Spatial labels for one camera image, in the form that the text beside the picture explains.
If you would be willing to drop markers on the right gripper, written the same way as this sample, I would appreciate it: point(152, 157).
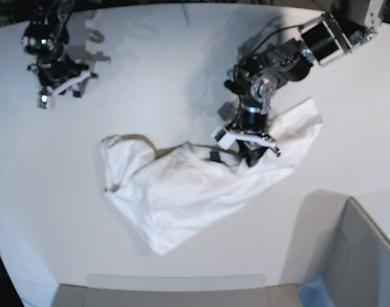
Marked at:
point(57, 77)

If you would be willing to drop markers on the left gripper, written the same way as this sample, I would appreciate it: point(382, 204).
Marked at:
point(250, 128)

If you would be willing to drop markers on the white printed t-shirt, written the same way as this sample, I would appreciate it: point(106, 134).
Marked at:
point(171, 197)

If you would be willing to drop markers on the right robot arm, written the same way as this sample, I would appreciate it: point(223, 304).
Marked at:
point(46, 39)

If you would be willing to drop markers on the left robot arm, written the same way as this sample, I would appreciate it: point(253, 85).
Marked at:
point(258, 74)

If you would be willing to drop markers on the grey cardboard bin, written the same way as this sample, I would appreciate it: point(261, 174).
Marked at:
point(354, 268)

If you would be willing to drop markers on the grey tape strip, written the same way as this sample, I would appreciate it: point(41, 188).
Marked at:
point(176, 284)

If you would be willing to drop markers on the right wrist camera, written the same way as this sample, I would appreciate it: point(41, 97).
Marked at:
point(46, 102)

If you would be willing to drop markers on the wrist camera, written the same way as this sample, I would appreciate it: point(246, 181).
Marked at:
point(46, 102)
point(223, 137)

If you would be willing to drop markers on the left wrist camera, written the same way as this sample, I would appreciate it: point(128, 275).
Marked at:
point(223, 137)

